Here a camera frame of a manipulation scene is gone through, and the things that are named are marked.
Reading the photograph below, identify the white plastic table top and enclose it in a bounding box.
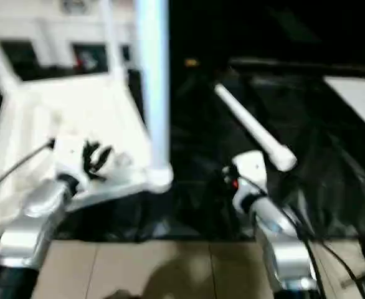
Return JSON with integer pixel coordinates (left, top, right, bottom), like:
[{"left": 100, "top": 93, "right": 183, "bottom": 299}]
[{"left": 0, "top": 70, "right": 174, "bottom": 240}]

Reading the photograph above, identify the black plastic mat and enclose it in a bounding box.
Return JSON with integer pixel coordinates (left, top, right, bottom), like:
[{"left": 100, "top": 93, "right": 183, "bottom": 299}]
[{"left": 0, "top": 62, "right": 365, "bottom": 244}]

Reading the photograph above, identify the white glass-door cabinet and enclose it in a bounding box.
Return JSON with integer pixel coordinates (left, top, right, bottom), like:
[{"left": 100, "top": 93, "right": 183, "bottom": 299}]
[{"left": 0, "top": 0, "right": 141, "bottom": 74}]

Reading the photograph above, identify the small grey cabinet ornament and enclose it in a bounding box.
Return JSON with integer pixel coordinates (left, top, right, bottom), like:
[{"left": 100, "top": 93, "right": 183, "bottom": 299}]
[{"left": 60, "top": 0, "right": 91, "bottom": 14}]

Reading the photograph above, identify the black flat screen television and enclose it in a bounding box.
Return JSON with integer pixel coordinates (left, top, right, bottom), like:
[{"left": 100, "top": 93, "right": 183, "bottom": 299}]
[{"left": 170, "top": 0, "right": 365, "bottom": 72}]

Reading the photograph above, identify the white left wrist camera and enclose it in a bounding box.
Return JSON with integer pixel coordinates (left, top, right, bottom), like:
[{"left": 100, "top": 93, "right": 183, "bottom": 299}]
[{"left": 52, "top": 136, "right": 91, "bottom": 183}]

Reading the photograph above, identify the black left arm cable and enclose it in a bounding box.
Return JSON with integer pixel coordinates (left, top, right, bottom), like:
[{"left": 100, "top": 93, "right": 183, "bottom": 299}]
[{"left": 0, "top": 140, "right": 56, "bottom": 201}]

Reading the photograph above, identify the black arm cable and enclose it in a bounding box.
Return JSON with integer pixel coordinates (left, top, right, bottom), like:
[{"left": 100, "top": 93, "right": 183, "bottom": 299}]
[
  {"left": 0, "top": 140, "right": 56, "bottom": 201},
  {"left": 245, "top": 178, "right": 365, "bottom": 293}
]

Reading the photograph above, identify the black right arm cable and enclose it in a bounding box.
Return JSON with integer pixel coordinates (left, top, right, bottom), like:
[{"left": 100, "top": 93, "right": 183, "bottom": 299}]
[{"left": 245, "top": 178, "right": 365, "bottom": 293}]

